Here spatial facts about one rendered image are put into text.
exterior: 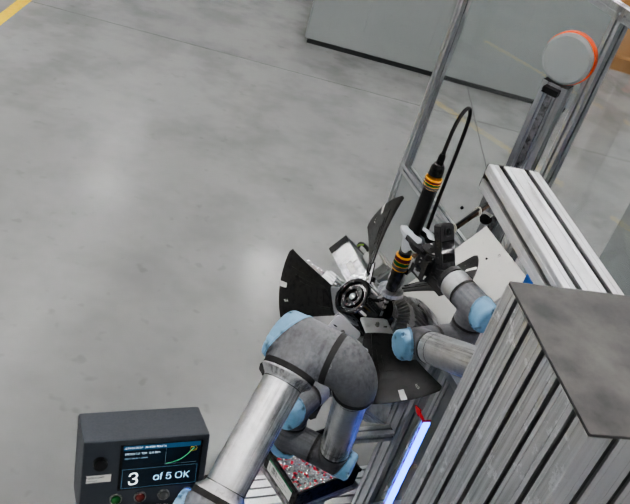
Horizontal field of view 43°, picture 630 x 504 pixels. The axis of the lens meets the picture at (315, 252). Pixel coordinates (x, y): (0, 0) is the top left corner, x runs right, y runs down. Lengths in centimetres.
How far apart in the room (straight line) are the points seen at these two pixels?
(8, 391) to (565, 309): 279
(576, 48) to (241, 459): 156
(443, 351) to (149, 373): 208
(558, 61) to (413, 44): 511
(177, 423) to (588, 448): 107
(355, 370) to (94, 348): 222
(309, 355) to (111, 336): 223
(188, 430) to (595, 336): 99
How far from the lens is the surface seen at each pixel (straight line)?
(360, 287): 227
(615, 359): 98
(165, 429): 174
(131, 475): 175
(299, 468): 228
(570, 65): 253
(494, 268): 245
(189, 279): 417
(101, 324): 383
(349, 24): 754
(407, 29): 755
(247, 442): 162
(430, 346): 180
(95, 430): 173
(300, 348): 163
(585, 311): 103
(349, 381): 164
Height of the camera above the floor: 254
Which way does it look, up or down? 33 degrees down
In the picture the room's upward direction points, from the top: 17 degrees clockwise
